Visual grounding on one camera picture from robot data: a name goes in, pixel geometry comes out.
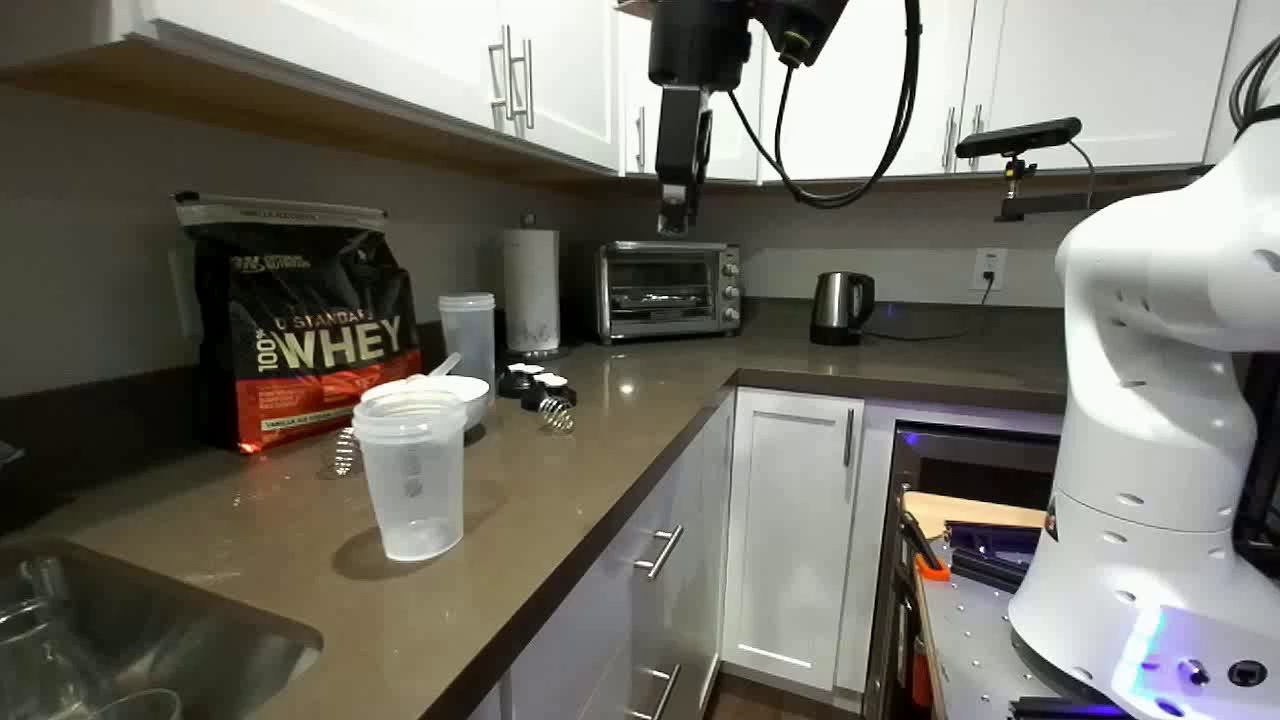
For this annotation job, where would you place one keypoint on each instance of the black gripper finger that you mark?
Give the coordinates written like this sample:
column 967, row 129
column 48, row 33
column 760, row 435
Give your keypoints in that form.
column 674, row 144
column 701, row 144

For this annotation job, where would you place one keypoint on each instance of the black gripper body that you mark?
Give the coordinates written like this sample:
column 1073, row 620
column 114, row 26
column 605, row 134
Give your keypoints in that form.
column 701, row 43

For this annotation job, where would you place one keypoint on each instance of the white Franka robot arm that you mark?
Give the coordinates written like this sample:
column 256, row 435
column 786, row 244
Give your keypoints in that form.
column 1163, row 401

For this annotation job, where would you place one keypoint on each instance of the tall clear plastic bottle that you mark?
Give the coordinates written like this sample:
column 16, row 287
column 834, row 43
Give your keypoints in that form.
column 467, row 334

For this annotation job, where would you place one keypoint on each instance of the clear shaker bottle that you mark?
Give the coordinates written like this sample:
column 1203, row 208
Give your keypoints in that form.
column 412, row 495

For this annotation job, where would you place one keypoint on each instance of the silver toaster oven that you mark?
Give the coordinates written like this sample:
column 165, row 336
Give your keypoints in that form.
column 667, row 287

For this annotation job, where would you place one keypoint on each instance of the white paper towel roll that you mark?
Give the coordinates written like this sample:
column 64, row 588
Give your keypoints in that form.
column 530, row 295

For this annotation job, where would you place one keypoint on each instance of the stainless electric kettle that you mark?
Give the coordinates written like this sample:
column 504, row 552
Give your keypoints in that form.
column 841, row 306

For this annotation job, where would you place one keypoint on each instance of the black shaker lid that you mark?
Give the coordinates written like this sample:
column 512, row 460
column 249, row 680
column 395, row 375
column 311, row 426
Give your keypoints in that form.
column 550, row 390
column 516, row 378

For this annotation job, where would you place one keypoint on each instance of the white plastic scoop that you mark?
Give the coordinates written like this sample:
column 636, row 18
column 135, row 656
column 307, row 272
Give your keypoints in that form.
column 445, row 365

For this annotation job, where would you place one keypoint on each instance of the white bowl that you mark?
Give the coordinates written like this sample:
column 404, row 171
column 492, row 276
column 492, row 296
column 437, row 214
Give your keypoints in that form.
column 467, row 395

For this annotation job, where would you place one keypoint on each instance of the white upper cabinet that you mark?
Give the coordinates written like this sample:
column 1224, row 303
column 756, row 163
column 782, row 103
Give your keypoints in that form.
column 1067, row 66
column 335, row 53

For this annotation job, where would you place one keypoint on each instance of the white base cabinet with drawers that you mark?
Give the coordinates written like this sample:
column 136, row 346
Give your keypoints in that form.
column 695, row 535

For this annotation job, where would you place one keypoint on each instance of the white cabinet door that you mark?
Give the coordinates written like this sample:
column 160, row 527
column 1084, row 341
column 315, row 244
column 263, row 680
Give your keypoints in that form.
column 792, row 535

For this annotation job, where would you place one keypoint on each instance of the black red whey protein bag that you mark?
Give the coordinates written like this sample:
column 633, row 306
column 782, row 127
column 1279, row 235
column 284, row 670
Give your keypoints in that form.
column 307, row 334

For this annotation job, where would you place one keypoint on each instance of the dark built-in appliance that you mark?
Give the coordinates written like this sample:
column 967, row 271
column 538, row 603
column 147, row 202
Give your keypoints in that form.
column 973, row 460

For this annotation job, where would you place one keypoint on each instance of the wooden board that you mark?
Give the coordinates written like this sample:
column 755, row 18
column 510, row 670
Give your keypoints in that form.
column 984, row 508

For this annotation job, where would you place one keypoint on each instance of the orange black clamp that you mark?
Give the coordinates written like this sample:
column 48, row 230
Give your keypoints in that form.
column 932, row 562

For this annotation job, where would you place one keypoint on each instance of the black metal bars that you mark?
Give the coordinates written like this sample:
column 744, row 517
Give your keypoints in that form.
column 993, row 552

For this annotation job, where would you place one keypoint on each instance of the perforated robot mounting table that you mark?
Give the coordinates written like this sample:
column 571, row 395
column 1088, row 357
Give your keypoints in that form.
column 967, row 653

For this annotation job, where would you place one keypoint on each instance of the stainless steel sink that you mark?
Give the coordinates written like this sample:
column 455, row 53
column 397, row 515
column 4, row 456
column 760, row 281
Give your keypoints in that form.
column 160, row 653

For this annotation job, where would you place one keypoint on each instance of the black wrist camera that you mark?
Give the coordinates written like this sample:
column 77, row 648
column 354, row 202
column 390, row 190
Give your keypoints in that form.
column 807, row 26

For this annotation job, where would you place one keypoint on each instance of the white wall outlet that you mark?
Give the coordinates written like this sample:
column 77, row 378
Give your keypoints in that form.
column 988, row 265

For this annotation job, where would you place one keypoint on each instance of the black stereo camera on mount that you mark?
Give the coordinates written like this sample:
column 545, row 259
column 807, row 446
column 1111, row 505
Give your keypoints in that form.
column 1020, row 136

